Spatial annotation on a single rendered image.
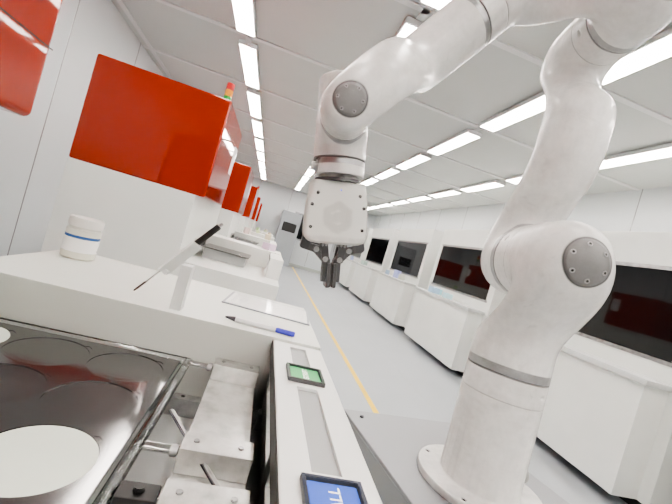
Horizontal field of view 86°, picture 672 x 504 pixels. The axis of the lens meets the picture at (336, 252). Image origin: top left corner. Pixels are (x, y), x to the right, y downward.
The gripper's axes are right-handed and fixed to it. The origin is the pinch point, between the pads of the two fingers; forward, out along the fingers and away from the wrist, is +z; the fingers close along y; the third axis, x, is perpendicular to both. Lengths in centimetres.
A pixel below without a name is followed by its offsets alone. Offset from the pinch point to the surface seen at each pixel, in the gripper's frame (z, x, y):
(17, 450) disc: 15.3, -21.7, -31.5
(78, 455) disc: 16.4, -21.1, -26.7
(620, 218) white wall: -50, 295, 387
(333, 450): 15.7, -22.7, -2.1
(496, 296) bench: 57, 349, 277
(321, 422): 15.7, -17.0, -2.6
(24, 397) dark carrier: 14.4, -13.0, -36.1
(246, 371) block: 18.7, 5.5, -12.5
